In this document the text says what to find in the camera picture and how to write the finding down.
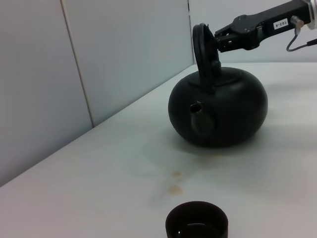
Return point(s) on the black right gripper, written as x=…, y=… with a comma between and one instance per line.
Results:
x=267, y=24

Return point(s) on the black round teapot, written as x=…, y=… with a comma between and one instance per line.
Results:
x=223, y=111

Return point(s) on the small black teacup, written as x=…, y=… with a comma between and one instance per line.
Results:
x=195, y=218

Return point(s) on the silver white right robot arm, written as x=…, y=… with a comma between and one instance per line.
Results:
x=313, y=15

